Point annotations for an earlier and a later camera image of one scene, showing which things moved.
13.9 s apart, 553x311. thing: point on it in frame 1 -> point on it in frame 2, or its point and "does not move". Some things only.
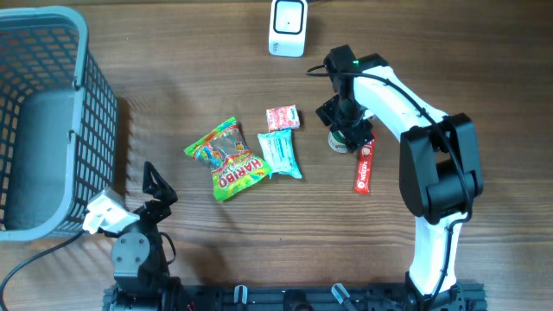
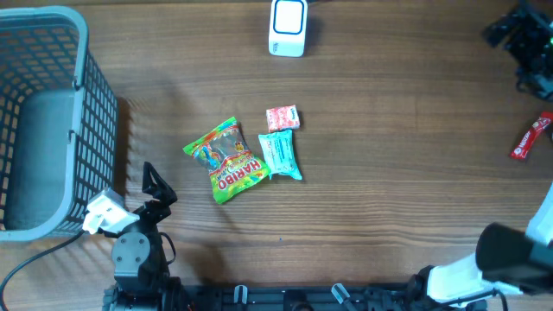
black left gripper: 162,191 does not move
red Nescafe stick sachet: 365,170 -> 540,123
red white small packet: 282,117 does not move
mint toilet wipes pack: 277,147 does not move
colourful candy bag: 236,169 does not move
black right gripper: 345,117 -> 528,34
